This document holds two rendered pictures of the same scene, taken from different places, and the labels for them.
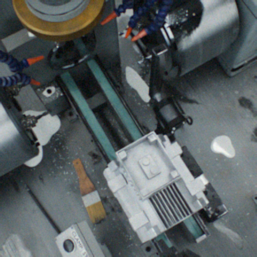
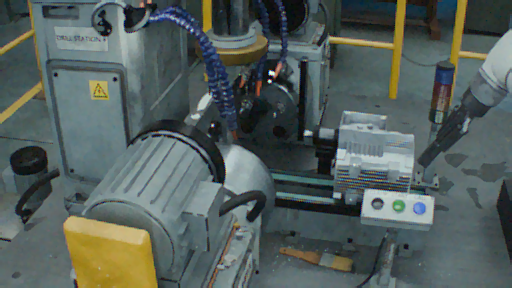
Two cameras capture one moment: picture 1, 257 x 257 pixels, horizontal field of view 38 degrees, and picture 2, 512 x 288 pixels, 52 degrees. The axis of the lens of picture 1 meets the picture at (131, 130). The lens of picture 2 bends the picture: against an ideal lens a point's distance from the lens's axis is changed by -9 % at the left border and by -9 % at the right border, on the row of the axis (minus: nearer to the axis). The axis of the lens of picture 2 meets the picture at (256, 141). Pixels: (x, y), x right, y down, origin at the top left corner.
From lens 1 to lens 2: 1.22 m
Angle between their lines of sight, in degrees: 50
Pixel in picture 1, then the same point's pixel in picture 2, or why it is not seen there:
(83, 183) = (308, 257)
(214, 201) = not seen: hidden behind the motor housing
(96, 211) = (341, 263)
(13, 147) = (266, 177)
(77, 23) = (261, 42)
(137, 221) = (394, 165)
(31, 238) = not seen: outside the picture
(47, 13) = (244, 38)
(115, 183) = (355, 161)
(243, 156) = not seen: hidden behind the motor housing
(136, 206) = (381, 164)
